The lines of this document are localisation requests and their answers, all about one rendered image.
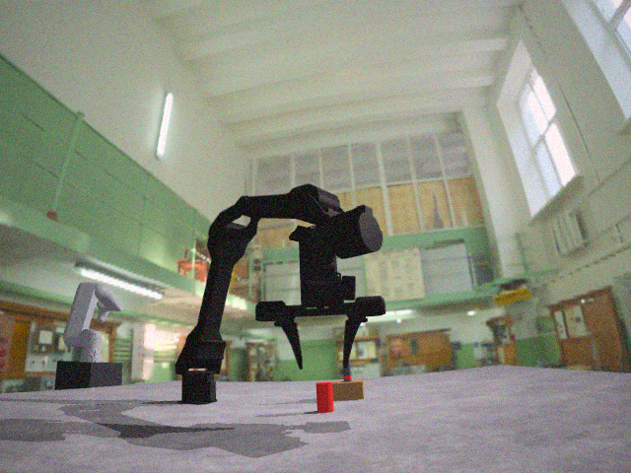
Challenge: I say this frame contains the red marker cap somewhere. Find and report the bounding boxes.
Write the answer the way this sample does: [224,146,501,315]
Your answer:
[316,382,334,413]

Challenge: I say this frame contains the tan square block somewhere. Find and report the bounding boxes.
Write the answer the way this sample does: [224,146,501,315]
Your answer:
[332,379,365,401]

